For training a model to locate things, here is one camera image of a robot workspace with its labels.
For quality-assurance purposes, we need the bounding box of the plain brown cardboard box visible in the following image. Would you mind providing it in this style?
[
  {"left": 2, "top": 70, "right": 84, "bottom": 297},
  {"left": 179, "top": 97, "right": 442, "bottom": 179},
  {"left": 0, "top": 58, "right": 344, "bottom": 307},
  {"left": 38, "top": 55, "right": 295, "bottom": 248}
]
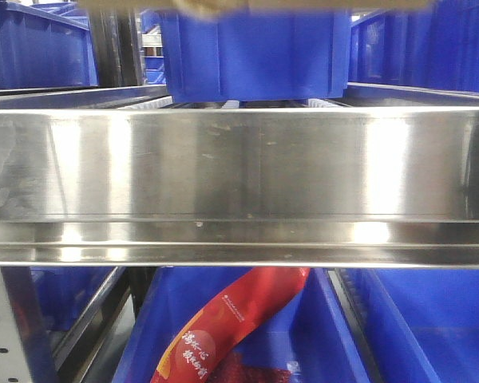
[{"left": 79, "top": 0, "right": 431, "bottom": 18}]

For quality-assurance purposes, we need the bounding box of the blue bin upper centre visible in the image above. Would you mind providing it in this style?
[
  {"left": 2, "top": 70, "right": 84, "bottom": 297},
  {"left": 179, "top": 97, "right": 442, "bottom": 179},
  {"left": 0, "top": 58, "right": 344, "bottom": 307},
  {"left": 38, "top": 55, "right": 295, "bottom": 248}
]
[{"left": 160, "top": 10, "right": 351, "bottom": 103}]

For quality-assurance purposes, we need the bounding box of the blue bin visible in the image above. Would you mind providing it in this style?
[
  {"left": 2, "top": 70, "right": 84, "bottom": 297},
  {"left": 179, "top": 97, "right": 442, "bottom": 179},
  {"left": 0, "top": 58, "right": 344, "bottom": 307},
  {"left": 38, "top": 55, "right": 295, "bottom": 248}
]
[
  {"left": 0, "top": 1, "right": 97, "bottom": 90},
  {"left": 160, "top": 10, "right": 351, "bottom": 103},
  {"left": 342, "top": 269, "right": 479, "bottom": 382},
  {"left": 349, "top": 1, "right": 479, "bottom": 93},
  {"left": 113, "top": 267, "right": 370, "bottom": 382}
]

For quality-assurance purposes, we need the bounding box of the blue bin lower centre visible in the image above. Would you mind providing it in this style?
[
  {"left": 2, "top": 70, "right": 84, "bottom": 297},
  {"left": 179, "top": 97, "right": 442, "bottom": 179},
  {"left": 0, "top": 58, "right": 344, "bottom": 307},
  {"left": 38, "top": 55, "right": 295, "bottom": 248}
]
[{"left": 113, "top": 267, "right": 370, "bottom": 382}]

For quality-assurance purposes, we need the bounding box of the red snack package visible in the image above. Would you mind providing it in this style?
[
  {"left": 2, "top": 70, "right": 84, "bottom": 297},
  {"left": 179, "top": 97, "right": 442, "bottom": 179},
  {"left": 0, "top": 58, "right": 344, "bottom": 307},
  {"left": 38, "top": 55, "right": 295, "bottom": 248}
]
[{"left": 150, "top": 267, "right": 311, "bottom": 382}]

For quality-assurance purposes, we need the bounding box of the blue bin lower right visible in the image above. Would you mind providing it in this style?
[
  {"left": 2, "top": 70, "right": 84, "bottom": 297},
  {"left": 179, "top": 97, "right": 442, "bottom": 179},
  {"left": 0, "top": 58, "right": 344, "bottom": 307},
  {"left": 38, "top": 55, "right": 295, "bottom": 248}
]
[{"left": 342, "top": 269, "right": 479, "bottom": 382}]

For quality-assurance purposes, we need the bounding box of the blue bin upper left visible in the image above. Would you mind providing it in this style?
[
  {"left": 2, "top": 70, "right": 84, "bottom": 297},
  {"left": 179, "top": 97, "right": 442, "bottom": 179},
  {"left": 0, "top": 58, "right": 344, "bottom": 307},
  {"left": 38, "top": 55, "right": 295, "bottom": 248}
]
[{"left": 0, "top": 1, "right": 97, "bottom": 90}]

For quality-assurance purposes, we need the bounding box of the blue bin upper right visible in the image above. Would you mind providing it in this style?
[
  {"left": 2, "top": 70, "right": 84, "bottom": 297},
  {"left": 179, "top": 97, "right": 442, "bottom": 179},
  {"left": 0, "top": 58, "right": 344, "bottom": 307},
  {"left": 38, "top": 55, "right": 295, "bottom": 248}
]
[{"left": 349, "top": 1, "right": 479, "bottom": 93}]

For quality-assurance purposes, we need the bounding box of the stainless steel shelf rail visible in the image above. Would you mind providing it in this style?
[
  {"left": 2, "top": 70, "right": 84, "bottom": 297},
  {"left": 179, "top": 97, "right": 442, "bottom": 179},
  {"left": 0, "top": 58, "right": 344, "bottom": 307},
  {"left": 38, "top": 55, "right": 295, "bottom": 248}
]
[{"left": 0, "top": 106, "right": 479, "bottom": 269}]

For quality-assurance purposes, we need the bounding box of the white perforated shelf post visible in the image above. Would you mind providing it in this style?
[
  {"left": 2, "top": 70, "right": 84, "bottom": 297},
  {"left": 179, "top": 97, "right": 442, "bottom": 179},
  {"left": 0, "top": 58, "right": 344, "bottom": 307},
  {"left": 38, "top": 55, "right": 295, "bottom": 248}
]
[{"left": 0, "top": 267, "right": 32, "bottom": 382}]

